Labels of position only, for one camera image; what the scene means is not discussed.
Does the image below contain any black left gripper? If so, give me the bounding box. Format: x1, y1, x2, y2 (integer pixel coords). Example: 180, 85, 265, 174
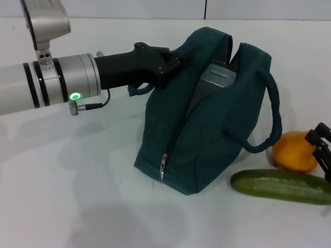
94, 42, 182, 90

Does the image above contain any orange pear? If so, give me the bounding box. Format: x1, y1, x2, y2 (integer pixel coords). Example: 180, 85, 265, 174
266, 131, 319, 173

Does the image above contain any clear blue-rimmed plastic container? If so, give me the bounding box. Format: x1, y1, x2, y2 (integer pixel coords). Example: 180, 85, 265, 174
198, 58, 237, 90

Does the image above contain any green cucumber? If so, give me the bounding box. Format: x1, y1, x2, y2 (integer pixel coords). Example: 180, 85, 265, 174
230, 169, 331, 206

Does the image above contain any teal fabric lunch bag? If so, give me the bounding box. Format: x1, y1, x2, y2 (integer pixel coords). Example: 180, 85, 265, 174
127, 26, 282, 196

